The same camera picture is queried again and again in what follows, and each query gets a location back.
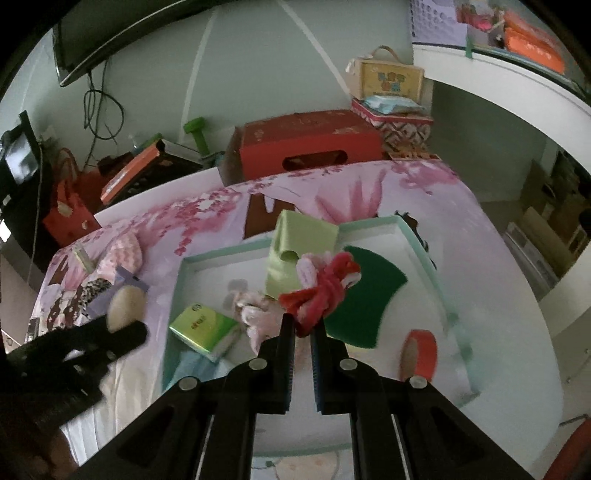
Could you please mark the red tote bag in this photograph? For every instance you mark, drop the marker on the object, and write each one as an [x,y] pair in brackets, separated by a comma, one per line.
[75,200]

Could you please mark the red cardboard box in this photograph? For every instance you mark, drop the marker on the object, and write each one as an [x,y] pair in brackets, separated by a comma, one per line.
[296,142]

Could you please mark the blue wet wipes pack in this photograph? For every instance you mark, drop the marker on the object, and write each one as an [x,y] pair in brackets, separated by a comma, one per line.
[393,105]

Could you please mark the red patterned tin box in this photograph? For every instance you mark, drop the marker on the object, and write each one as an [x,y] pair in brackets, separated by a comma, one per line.
[397,129]

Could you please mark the cartoon print bedsheet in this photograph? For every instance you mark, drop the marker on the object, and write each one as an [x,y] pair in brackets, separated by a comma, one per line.
[431,260]

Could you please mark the person's left hand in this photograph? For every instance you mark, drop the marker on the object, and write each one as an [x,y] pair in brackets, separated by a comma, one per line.
[55,461]

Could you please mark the orange package on shelf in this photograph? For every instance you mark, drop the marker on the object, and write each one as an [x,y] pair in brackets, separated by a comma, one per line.
[531,42]

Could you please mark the light green cloth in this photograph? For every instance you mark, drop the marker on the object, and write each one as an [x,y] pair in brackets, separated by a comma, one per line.
[296,234]

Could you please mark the beige powder puff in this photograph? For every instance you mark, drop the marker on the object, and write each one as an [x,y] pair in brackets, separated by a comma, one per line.
[126,306]

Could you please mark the purple perforated organizer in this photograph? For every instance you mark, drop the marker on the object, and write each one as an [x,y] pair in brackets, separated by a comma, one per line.
[435,23]

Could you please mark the leopard print scrunchie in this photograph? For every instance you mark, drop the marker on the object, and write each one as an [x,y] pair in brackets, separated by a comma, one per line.
[89,291]

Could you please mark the green dumbbell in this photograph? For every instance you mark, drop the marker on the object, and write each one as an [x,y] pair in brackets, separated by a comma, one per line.
[195,129]

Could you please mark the white curved shelf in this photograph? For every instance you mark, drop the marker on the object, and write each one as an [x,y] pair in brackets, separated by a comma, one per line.
[542,103]

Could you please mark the red tape roll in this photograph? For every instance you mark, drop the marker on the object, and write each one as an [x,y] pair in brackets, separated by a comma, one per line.
[419,355]

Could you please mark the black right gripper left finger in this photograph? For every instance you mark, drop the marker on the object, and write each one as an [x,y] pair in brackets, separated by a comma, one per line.
[263,384]

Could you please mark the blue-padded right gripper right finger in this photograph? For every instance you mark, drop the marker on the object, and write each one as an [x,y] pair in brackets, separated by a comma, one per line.
[338,378]

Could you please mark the blue face mask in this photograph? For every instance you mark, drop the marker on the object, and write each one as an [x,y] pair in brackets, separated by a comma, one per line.
[193,364]

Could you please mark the black television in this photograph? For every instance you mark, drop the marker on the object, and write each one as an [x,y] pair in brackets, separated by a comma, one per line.
[96,29]

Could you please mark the green scouring sponge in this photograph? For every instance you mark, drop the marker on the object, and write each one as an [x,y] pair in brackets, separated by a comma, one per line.
[357,320]

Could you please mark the yellow gift box with handle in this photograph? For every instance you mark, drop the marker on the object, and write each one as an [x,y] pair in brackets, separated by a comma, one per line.
[382,73]

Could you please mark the orange black box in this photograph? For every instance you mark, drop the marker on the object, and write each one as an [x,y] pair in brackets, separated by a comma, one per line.
[159,163]

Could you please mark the pink white fuzzy cloth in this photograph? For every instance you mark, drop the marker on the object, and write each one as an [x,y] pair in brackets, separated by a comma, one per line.
[124,252]

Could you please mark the small green tissue pack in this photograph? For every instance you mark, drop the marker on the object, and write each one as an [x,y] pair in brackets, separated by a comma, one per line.
[85,260]

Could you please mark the black coffee machine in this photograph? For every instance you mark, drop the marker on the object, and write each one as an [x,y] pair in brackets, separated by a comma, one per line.
[26,185]

